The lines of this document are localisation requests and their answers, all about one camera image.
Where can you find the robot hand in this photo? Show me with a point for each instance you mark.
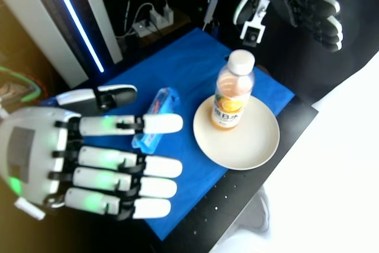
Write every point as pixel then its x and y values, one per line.
pixel 302 1
pixel 32 146

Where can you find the orange drink bottle white cap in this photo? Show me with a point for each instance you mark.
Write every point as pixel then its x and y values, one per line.
pixel 234 87

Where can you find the blue snack packet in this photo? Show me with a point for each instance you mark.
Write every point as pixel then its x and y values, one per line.
pixel 164 100

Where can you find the cream round plate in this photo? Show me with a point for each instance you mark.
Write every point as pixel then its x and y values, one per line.
pixel 245 146

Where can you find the black fabric sheet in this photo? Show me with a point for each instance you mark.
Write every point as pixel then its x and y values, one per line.
pixel 311 72

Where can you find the white adapter with blue connector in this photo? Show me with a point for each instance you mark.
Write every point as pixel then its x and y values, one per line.
pixel 210 10

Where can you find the white column with blue light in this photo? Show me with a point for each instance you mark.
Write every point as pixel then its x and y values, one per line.
pixel 35 28

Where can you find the blue table cloth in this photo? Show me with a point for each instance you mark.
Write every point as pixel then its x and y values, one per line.
pixel 189 66

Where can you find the white plug adapter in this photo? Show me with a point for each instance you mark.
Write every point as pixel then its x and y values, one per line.
pixel 161 16

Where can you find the white power strip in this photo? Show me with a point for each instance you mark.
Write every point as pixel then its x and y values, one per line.
pixel 142 28

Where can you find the grey shoe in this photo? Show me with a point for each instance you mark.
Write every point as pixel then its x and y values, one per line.
pixel 260 211

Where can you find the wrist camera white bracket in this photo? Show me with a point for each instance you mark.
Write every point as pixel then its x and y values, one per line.
pixel 252 37

